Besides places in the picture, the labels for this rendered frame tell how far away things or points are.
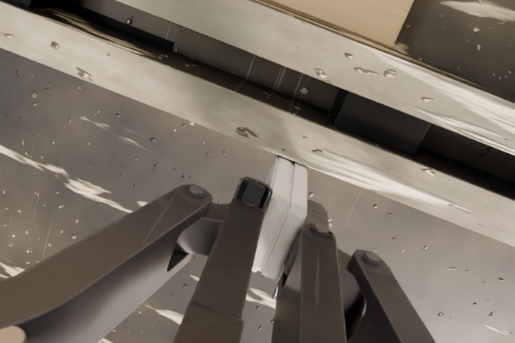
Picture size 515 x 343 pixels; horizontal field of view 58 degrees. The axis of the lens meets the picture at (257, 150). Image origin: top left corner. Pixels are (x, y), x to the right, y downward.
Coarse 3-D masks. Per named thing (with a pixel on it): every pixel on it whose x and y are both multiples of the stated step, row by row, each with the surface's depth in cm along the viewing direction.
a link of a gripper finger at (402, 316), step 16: (352, 256) 15; (368, 256) 15; (352, 272) 15; (368, 272) 14; (384, 272) 15; (368, 288) 14; (384, 288) 14; (400, 288) 14; (368, 304) 14; (384, 304) 13; (400, 304) 13; (352, 320) 15; (368, 320) 13; (384, 320) 13; (400, 320) 13; (416, 320) 13; (352, 336) 14; (368, 336) 13; (384, 336) 12; (400, 336) 12; (416, 336) 12
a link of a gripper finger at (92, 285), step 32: (192, 192) 15; (128, 224) 12; (160, 224) 13; (64, 256) 10; (96, 256) 11; (128, 256) 11; (160, 256) 13; (0, 288) 9; (32, 288) 9; (64, 288) 9; (96, 288) 10; (128, 288) 12; (0, 320) 8; (32, 320) 8; (64, 320) 9; (96, 320) 11
